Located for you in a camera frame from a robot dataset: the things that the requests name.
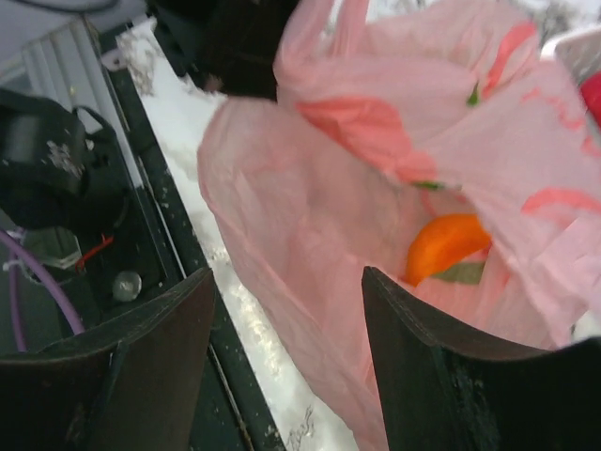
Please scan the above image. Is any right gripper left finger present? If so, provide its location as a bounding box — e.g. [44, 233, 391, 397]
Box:
[1, 269, 216, 450]

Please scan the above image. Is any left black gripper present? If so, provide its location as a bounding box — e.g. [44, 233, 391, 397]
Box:
[147, 0, 298, 101]

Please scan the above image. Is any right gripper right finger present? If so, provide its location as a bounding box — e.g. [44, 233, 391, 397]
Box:
[362, 268, 600, 451]

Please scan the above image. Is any orange fake fruit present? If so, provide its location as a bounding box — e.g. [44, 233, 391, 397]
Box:
[405, 213, 491, 287]

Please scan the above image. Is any pink plastic bag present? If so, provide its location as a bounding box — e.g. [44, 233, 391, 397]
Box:
[197, 1, 600, 450]

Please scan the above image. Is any red fake fruit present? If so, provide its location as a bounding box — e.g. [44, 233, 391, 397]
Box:
[580, 71, 601, 127]

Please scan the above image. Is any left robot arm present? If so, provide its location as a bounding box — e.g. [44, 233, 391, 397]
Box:
[1, 1, 297, 233]

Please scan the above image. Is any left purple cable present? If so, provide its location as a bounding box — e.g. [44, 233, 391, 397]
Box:
[0, 227, 85, 353]

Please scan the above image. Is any black front rail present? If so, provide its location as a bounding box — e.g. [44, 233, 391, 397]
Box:
[99, 16, 295, 450]

